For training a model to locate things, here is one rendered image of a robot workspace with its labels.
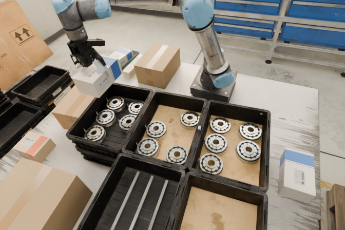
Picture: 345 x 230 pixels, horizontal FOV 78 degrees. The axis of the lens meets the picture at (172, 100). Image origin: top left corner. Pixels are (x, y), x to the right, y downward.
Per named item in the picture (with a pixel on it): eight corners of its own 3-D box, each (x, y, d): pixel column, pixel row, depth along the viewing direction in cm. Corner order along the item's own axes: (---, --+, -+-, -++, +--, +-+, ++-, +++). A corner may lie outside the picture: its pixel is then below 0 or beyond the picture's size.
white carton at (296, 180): (280, 156, 109) (285, 147, 103) (306, 163, 105) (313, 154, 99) (278, 194, 97) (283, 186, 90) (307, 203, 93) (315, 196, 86)
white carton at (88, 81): (104, 68, 115) (98, 53, 109) (122, 72, 111) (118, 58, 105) (79, 92, 103) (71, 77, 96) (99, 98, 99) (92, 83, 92)
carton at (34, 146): (20, 155, 122) (12, 148, 117) (36, 138, 129) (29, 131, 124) (41, 163, 117) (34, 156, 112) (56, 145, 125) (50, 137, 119)
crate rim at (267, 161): (208, 102, 111) (208, 99, 109) (269, 113, 103) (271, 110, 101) (187, 172, 85) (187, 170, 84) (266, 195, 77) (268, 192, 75)
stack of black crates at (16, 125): (38, 124, 212) (17, 100, 187) (60, 133, 202) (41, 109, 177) (2, 158, 187) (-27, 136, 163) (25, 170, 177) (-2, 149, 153)
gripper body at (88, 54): (74, 65, 94) (62, 41, 85) (87, 55, 99) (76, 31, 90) (88, 69, 91) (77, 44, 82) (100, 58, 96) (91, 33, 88)
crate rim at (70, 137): (108, 84, 127) (107, 81, 126) (154, 92, 119) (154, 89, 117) (65, 138, 102) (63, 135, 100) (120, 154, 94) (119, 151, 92)
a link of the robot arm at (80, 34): (73, 21, 87) (88, 23, 84) (77, 31, 91) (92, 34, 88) (59, 30, 83) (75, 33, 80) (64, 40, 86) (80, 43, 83)
